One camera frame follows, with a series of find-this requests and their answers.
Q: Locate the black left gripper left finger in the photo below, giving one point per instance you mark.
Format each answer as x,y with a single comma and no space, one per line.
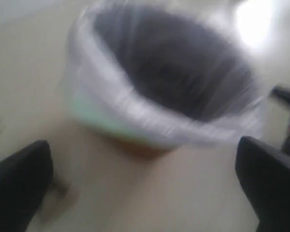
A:
25,177

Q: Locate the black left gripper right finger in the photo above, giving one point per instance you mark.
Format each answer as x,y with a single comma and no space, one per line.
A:
264,175

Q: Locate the woven brown wicker basket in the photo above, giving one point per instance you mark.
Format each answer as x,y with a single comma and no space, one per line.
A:
137,150

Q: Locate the white plastic bin liner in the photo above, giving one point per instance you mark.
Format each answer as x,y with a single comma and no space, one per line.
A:
160,74

